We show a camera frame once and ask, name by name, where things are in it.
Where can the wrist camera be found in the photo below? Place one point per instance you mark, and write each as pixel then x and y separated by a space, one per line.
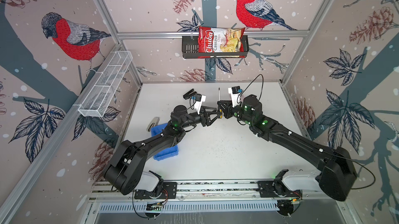
pixel 235 93
pixel 195 100

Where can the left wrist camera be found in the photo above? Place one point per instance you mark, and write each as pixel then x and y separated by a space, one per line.
pixel 195 100

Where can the red cassava chips bag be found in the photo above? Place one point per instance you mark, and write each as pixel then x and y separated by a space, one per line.
pixel 228 37

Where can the white mesh wall shelf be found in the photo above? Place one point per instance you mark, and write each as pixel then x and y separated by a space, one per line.
pixel 100 95

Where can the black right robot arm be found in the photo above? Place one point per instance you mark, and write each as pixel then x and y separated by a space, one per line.
pixel 337 173

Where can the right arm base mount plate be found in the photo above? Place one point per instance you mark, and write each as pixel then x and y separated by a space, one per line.
pixel 275 189

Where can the yellow black handled screwdriver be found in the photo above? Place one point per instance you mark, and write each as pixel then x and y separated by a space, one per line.
pixel 219 96

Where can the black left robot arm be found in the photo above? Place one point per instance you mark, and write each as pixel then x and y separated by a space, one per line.
pixel 125 170

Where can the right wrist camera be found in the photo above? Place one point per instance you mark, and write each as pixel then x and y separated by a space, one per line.
pixel 235 93

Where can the blue plastic bin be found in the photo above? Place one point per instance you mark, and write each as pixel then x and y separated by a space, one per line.
pixel 167 150

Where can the aluminium front rail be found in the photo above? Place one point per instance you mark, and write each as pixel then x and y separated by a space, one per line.
pixel 235 189

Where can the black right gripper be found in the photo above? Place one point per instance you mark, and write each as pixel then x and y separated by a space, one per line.
pixel 227 105

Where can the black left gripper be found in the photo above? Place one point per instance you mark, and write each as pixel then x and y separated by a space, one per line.
pixel 204 120

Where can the black wire wall basket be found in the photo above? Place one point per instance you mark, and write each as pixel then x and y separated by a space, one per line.
pixel 191 49

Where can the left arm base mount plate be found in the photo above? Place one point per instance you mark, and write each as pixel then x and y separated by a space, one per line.
pixel 164 190

